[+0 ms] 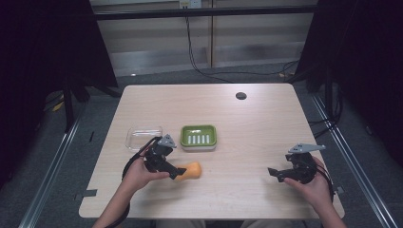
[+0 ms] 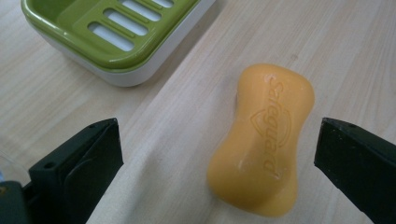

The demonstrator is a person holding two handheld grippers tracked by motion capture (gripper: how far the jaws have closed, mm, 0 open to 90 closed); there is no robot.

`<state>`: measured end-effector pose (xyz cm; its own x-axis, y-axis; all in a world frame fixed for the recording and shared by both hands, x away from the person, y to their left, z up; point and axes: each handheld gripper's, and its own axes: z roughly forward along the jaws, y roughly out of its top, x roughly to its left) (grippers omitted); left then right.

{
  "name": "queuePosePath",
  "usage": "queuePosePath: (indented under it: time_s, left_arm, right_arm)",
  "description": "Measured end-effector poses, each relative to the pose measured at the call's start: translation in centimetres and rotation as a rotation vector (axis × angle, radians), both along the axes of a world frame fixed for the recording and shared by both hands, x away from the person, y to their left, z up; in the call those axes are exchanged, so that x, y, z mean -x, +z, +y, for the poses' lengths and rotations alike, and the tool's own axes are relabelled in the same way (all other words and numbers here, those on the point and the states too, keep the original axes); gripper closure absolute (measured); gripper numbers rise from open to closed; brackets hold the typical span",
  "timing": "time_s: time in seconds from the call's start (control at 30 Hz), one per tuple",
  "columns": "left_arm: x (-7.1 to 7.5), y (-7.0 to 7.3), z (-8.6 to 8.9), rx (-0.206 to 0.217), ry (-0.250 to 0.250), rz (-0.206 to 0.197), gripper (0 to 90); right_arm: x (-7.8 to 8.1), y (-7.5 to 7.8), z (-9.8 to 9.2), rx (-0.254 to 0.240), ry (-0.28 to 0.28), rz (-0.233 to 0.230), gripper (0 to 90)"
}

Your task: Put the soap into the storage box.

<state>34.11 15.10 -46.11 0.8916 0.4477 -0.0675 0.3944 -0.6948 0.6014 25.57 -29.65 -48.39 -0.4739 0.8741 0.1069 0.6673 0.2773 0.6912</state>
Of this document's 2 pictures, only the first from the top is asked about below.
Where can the green soap dish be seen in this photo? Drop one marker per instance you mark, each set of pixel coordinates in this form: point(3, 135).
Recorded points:
point(198, 137)

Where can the clear plastic container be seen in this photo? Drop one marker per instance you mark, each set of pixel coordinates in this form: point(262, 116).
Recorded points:
point(143, 137)

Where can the person's right hand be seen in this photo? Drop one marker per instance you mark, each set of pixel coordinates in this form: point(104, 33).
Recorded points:
point(312, 186)

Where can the aluminium floor rail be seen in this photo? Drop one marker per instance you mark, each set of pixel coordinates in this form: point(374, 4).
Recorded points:
point(47, 177)
point(351, 161)

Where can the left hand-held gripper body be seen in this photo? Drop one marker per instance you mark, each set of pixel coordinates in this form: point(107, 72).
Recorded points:
point(157, 154)

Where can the person's left hand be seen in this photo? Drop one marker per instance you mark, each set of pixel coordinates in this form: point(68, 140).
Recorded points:
point(140, 174)

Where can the black metal stand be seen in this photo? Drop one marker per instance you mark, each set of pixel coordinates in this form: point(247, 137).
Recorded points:
point(76, 95)

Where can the black table grommet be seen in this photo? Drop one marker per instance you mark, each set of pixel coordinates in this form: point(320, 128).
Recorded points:
point(241, 95)

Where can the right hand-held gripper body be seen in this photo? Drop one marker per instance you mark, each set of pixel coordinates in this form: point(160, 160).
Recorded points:
point(301, 163)

